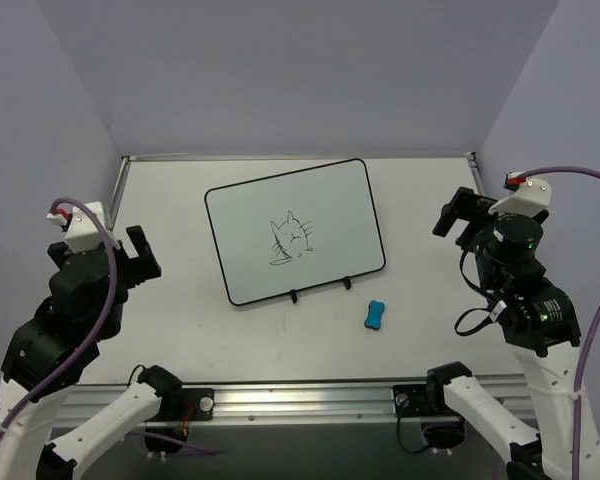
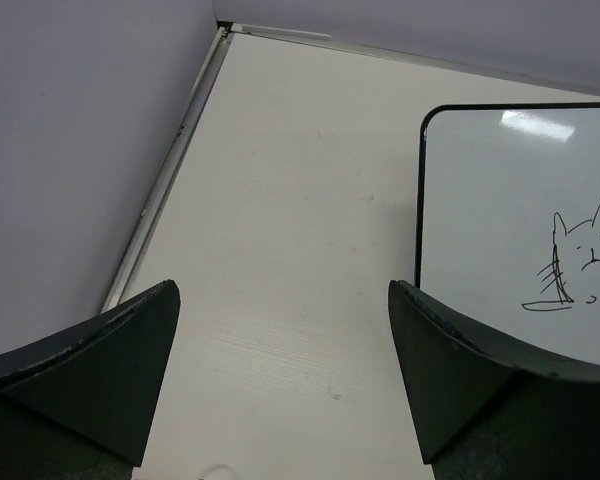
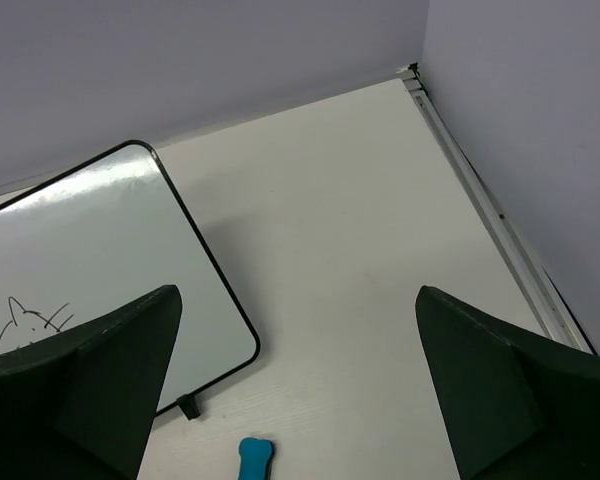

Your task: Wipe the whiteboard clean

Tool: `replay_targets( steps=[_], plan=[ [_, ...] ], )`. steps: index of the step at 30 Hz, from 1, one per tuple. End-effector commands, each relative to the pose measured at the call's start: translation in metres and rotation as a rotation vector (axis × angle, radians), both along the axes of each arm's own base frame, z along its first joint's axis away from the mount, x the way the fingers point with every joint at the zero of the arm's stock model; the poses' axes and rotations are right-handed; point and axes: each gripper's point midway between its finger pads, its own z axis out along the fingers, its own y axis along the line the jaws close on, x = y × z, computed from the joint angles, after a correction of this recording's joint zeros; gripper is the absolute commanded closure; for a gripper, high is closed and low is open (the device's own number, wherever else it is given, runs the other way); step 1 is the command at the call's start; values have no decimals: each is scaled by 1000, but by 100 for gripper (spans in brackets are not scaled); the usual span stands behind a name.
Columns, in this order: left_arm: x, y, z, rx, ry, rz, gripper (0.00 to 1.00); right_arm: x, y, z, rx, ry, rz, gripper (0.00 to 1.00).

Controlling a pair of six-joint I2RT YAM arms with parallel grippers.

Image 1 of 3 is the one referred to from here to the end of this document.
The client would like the blue whiteboard eraser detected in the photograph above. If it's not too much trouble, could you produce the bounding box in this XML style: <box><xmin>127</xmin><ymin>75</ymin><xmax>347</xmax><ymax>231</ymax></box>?
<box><xmin>364</xmin><ymin>300</ymin><xmax>385</xmax><ymax>331</ymax></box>

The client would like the aluminium front rail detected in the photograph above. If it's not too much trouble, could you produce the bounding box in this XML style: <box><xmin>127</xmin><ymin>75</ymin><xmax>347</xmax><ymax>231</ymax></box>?
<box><xmin>53</xmin><ymin>375</ymin><xmax>535</xmax><ymax>429</ymax></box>

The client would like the white whiteboard black frame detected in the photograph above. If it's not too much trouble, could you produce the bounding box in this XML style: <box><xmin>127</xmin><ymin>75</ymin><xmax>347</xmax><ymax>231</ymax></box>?
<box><xmin>204</xmin><ymin>159</ymin><xmax>386</xmax><ymax>307</ymax></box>

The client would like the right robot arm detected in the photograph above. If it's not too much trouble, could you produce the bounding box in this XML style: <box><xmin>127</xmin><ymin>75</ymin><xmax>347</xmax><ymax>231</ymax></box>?
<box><xmin>423</xmin><ymin>187</ymin><xmax>600</xmax><ymax>479</ymax></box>

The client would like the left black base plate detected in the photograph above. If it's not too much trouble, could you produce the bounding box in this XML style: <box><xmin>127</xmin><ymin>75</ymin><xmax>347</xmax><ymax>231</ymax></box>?
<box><xmin>149</xmin><ymin>386</ymin><xmax>215</xmax><ymax>424</ymax></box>

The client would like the left aluminium side rail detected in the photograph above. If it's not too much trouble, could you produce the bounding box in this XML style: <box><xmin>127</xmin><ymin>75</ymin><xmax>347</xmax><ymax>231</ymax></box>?
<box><xmin>109</xmin><ymin>156</ymin><xmax>131</xmax><ymax>227</ymax></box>

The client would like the right aluminium side rail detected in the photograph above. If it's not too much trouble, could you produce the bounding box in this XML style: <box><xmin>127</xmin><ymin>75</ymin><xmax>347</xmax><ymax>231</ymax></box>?
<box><xmin>465</xmin><ymin>152</ymin><xmax>485</xmax><ymax>195</ymax></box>

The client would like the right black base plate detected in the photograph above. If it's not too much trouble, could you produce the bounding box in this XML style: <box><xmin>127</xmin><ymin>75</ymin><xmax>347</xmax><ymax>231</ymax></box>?
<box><xmin>392</xmin><ymin>383</ymin><xmax>456</xmax><ymax>418</ymax></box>

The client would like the back aluminium rail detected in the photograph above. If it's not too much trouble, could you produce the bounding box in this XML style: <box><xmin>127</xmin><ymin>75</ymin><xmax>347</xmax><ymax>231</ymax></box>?
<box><xmin>122</xmin><ymin>152</ymin><xmax>188</xmax><ymax>162</ymax></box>

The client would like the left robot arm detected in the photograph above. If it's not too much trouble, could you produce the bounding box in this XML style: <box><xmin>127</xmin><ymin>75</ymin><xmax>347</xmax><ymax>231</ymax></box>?
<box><xmin>0</xmin><ymin>226</ymin><xmax>182</xmax><ymax>479</ymax></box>

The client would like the aluminium side rail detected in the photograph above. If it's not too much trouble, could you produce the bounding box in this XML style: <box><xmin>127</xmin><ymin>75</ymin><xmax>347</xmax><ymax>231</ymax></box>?
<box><xmin>465</xmin><ymin>152</ymin><xmax>485</xmax><ymax>195</ymax></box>
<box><xmin>109</xmin><ymin>156</ymin><xmax>131</xmax><ymax>227</ymax></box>

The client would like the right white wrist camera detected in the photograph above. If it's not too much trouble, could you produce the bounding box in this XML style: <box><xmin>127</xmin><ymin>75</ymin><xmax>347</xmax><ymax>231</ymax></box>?
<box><xmin>488</xmin><ymin>172</ymin><xmax>552</xmax><ymax>218</ymax></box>

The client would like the right black thin cable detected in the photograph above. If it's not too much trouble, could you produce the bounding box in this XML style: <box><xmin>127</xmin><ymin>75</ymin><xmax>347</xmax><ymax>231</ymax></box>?
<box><xmin>453</xmin><ymin>247</ymin><xmax>504</xmax><ymax>339</ymax></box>

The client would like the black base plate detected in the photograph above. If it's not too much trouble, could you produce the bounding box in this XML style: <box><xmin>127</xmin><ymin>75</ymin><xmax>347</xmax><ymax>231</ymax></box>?
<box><xmin>392</xmin><ymin>383</ymin><xmax>456</xmax><ymax>418</ymax></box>
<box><xmin>149</xmin><ymin>386</ymin><xmax>215</xmax><ymax>424</ymax></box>

